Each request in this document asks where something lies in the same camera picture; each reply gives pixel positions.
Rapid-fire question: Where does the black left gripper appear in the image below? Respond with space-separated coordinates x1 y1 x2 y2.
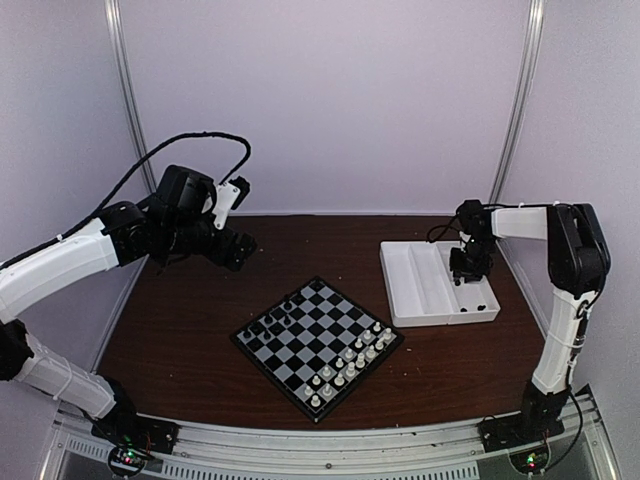
162 216 257 271

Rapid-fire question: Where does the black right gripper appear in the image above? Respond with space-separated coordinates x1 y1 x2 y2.
450 237 496 282

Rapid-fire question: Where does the white plastic divided tray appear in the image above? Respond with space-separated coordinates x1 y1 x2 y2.
380 241 501 328

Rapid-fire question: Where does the black white chessboard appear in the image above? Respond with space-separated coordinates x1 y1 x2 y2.
230 276 404 424

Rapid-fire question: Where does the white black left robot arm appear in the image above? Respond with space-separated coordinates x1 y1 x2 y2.
1 165 256 444

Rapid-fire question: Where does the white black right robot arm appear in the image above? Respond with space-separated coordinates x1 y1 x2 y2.
449 200 611 442

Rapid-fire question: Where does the white chess piece row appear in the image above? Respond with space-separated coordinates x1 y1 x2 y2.
295 322 402 417

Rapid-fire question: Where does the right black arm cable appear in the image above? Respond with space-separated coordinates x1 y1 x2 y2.
428 217 466 244

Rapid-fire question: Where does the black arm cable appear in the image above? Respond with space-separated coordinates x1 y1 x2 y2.
428 217 466 244
54 130 253 241

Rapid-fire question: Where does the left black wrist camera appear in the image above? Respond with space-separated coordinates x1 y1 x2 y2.
230 176 251 210

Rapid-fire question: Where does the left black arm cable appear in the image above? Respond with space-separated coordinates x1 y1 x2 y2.
54 130 253 241

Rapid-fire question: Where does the right aluminium frame post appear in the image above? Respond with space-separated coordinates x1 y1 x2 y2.
488 0 546 204

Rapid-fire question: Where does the aluminium frame post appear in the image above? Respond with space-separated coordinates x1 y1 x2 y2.
488 0 546 204
103 0 168 224

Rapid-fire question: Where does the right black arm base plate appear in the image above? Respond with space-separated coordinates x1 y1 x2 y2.
478 392 569 453

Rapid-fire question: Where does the front aluminium rail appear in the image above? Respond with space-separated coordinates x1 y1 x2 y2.
44 389 609 480

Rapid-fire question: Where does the left aluminium frame post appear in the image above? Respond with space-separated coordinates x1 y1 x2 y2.
103 0 168 224

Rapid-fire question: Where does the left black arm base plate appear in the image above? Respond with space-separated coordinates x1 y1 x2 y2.
91 401 179 454

